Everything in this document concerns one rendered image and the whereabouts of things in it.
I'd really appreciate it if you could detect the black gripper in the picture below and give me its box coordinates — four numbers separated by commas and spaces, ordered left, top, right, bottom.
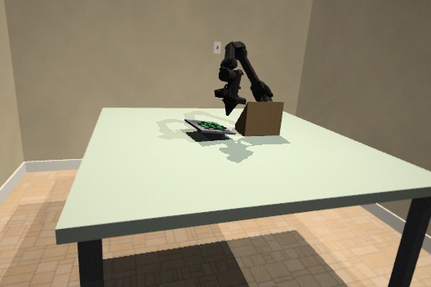
221, 82, 247, 116

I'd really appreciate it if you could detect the grey switch panel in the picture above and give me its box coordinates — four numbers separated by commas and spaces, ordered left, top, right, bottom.
184, 119, 236, 140

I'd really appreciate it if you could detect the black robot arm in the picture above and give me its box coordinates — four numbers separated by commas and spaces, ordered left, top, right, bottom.
215, 42, 273, 102

